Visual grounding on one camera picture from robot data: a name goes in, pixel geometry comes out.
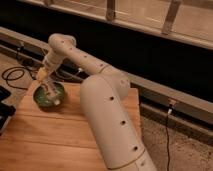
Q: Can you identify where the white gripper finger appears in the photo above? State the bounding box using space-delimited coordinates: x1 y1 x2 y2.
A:
49 80 58 96
41 82 48 92

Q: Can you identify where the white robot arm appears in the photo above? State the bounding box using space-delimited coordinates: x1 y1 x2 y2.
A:
37 33 157 171

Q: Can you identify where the green ceramic bowl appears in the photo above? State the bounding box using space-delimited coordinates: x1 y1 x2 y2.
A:
33 82 65 108

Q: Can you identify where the black device at left edge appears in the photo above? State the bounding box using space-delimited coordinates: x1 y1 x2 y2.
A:
0 85 16 135

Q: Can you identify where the black coiled cable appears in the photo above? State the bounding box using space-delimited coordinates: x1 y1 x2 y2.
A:
1 65 38 90

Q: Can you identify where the black cable with plug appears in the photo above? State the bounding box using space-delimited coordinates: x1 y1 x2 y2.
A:
165 99 176 171

